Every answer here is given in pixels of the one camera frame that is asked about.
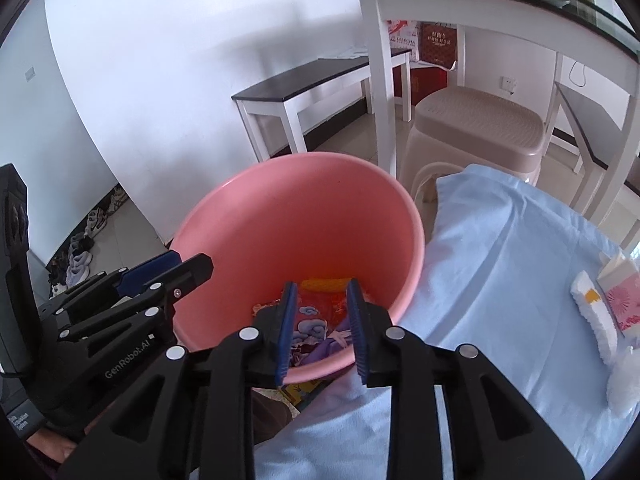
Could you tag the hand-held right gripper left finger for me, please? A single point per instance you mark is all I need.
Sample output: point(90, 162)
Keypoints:
point(287, 335)

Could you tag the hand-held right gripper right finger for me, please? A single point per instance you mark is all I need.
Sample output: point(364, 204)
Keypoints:
point(357, 335)

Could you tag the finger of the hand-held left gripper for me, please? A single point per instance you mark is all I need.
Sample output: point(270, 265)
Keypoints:
point(155, 265)
point(185, 272)

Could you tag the blue white printed wrapper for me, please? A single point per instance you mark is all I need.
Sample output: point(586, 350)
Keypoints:
point(315, 332)

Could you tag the red plastic bag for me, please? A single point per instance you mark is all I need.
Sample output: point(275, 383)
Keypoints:
point(325, 307)

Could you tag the pink plastic bucket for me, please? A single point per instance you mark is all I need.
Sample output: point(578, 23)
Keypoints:
point(300, 210)

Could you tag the person's left hand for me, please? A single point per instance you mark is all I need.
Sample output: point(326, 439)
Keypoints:
point(52, 447)

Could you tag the yellow printed mat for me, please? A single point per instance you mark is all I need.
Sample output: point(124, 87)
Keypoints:
point(302, 391)

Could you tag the row of shoes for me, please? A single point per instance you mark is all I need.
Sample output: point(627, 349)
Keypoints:
point(80, 255)

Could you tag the brown rounded object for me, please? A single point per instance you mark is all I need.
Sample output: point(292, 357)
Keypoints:
point(270, 415)

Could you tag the light blue floral cloth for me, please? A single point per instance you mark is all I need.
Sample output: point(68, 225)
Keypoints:
point(500, 260)

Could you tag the long dark top white bench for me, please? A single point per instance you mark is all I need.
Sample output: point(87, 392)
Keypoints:
point(300, 77)

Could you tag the white foam piece yellow label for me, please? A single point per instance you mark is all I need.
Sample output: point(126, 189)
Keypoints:
point(595, 320)

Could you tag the beige plastic stool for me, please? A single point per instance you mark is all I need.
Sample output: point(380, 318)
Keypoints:
point(475, 120)

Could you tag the large red box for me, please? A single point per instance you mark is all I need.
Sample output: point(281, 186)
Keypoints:
point(425, 85)

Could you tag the pink white paper bag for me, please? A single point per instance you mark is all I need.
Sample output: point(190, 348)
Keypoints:
point(622, 305)

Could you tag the white plastic bag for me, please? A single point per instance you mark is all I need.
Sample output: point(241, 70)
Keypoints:
point(625, 380)

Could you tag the white table glass top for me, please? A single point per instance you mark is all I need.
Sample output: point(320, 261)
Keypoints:
point(380, 60)

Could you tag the white red paper bag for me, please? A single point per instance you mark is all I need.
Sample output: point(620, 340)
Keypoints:
point(402, 40)

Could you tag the dark red paper bag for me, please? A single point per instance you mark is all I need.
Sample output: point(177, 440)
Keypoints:
point(437, 45)

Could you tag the short dark top white bench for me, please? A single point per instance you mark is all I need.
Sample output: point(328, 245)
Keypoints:
point(595, 125)

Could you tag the white wall socket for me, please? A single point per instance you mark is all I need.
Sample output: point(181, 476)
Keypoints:
point(509, 85)
point(30, 73)

